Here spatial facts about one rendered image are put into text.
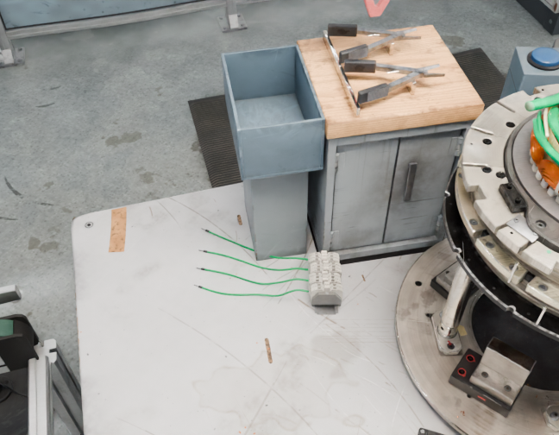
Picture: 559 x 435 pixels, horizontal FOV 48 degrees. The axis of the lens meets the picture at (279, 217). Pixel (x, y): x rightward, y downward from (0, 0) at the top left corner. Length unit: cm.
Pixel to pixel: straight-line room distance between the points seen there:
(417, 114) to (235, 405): 44
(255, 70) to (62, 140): 169
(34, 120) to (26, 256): 71
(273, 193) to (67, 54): 222
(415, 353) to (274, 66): 44
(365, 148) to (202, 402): 39
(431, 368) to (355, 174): 27
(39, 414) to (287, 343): 38
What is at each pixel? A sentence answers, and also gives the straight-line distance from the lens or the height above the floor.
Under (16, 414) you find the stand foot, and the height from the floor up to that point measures 2.
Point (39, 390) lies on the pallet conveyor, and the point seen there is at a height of 69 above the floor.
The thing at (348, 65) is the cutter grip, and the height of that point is 109.
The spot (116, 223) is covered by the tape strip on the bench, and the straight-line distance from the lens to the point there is 106.
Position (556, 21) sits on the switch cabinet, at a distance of 314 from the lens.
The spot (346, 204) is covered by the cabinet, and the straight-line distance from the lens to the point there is 88.
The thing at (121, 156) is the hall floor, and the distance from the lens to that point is 239.
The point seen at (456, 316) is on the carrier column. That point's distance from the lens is 84.
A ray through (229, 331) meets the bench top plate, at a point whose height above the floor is 78.
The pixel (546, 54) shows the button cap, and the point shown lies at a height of 104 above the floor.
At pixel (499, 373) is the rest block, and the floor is 84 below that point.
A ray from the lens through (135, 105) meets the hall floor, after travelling 262.
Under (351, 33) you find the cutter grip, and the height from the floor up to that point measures 109.
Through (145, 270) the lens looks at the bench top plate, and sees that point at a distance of 99.
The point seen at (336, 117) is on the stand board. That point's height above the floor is 106.
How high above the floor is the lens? 154
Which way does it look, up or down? 48 degrees down
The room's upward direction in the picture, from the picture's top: 1 degrees counter-clockwise
